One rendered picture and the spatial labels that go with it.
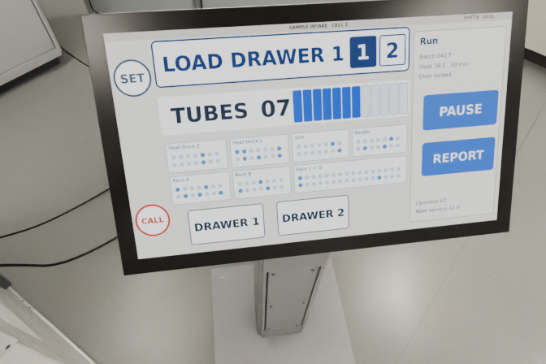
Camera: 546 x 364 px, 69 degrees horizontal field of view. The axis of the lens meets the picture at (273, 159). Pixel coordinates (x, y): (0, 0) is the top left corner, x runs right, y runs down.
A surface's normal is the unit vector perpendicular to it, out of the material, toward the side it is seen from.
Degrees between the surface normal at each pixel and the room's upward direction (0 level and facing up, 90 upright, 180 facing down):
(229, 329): 5
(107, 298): 0
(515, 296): 0
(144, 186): 50
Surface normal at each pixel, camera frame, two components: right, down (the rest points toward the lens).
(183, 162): 0.12, 0.22
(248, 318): 0.03, -0.60
